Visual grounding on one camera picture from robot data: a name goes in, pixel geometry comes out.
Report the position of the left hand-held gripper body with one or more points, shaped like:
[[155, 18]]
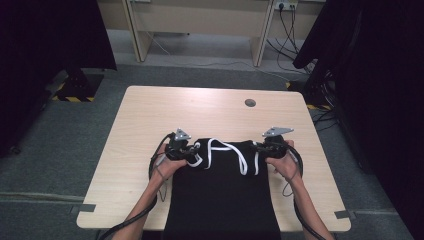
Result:
[[176, 150]]

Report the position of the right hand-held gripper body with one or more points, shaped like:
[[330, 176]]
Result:
[[276, 148]]

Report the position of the black pants with white stripes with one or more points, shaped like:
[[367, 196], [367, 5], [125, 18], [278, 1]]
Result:
[[220, 200]]

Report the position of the person's left hand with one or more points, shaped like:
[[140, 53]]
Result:
[[166, 168]]

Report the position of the person's right hand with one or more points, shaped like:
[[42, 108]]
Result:
[[288, 166]]

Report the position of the grey round table grommet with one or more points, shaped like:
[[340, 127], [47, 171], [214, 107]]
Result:
[[250, 102]]

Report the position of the black stand base hazard tape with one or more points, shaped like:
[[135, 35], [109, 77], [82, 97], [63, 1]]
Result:
[[80, 88], [313, 96]]

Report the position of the grey tape piece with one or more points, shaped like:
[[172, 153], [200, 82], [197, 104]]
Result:
[[343, 214], [83, 208]]

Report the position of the black curtain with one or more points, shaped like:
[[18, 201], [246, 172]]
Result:
[[383, 83], [40, 50]]

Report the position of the beige desk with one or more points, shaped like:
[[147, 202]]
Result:
[[200, 16]]

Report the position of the white wall outlet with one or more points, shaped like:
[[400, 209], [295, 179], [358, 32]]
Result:
[[286, 4]]

